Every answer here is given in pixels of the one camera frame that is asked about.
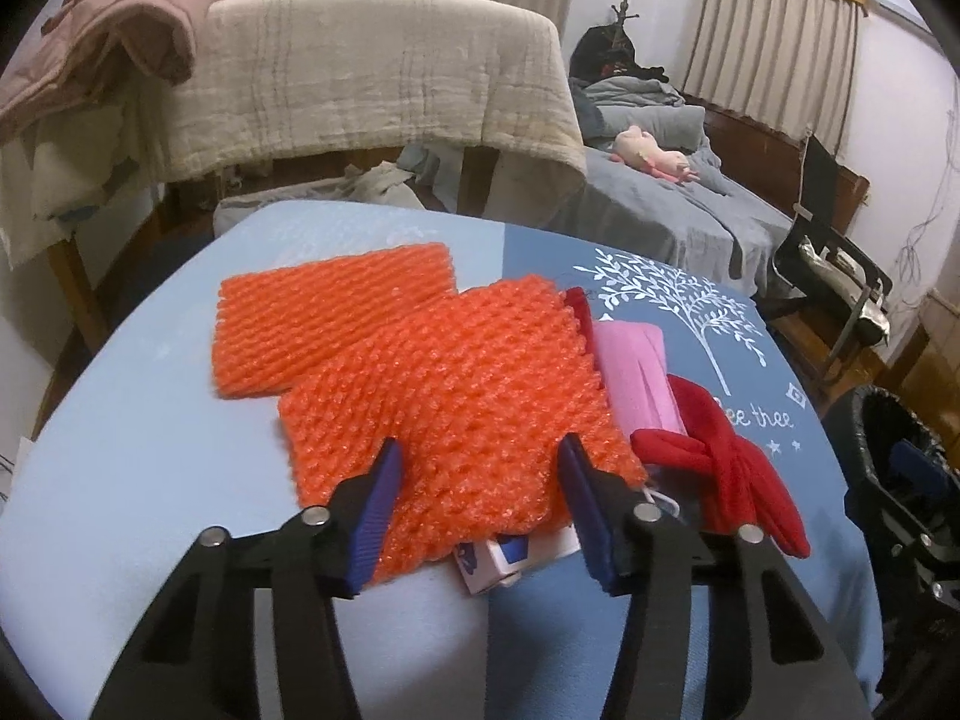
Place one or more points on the pale bundled bedding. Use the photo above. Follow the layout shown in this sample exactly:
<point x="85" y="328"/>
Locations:
<point x="382" y="184"/>

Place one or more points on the orange foam net sleeve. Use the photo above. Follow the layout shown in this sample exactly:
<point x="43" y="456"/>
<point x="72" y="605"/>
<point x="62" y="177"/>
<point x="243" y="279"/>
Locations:
<point x="315" y="315"/>
<point x="465" y="405"/>

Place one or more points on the small white box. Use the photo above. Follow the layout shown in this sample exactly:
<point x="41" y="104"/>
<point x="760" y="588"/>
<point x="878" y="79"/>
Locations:
<point x="491" y="562"/>

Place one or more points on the grey rumpled duvet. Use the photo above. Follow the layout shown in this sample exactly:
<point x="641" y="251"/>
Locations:
<point x="652" y="120"/>

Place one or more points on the dark wooden headboard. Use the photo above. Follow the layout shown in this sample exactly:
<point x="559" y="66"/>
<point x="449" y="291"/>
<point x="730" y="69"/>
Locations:
<point x="757" y="142"/>

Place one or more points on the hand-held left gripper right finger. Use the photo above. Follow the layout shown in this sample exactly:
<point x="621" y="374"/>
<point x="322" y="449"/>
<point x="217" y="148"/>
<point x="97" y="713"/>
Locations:
<point x="592" y="525"/>

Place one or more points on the white hanging cloth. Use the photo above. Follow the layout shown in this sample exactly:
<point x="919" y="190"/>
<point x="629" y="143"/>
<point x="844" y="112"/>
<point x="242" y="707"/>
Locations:
<point x="67" y="165"/>

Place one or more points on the beige window curtain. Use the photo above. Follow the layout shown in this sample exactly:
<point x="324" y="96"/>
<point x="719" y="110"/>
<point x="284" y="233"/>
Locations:
<point x="772" y="52"/>

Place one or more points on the black hanging clothing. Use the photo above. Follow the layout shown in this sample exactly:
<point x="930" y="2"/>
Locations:
<point x="600" y="52"/>

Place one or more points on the black bag lined trash bin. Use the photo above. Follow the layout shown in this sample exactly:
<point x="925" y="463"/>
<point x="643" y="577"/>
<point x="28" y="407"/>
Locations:
<point x="862" y="435"/>

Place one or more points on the silver satin cushion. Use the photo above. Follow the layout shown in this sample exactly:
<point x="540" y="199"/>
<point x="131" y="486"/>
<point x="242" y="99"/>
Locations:
<point x="874" y="322"/>

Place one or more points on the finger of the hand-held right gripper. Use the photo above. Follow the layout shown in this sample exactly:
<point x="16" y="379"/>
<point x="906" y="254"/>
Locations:
<point x="900" y="532"/>
<point x="915" y="461"/>

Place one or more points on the pink padded jacket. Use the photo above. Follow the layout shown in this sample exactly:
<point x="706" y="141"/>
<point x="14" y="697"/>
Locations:
<point x="112" y="30"/>

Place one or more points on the pink cloth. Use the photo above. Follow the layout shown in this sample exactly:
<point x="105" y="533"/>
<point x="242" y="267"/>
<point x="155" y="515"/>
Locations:
<point x="637" y="375"/>

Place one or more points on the red knotted cloth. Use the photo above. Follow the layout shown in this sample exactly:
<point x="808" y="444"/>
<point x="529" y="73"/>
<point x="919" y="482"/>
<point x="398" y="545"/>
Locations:
<point x="742" y="465"/>

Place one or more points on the beige quilted blanket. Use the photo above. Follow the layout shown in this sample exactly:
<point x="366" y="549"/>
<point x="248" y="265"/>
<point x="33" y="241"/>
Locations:
<point x="360" y="75"/>

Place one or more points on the black cantilever chair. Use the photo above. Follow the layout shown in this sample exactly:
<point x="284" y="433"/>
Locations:
<point x="817" y="165"/>

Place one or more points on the dark wooden coat rack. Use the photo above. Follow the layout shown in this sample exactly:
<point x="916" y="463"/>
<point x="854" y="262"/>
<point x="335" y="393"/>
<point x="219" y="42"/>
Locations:
<point x="624" y="11"/>

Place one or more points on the white air conditioner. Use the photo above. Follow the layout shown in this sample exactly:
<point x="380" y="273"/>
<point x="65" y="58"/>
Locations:
<point x="896" y="6"/>

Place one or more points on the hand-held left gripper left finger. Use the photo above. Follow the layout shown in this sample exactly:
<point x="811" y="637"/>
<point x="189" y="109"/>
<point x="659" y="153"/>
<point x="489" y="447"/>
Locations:
<point x="371" y="525"/>

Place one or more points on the pink plush toy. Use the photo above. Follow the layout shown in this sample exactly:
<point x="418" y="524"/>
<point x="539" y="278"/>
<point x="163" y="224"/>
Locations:
<point x="645" y="150"/>

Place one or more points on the bed with grey sheet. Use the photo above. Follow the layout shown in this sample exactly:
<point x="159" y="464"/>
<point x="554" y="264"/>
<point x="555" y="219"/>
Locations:
<point x="697" y="217"/>

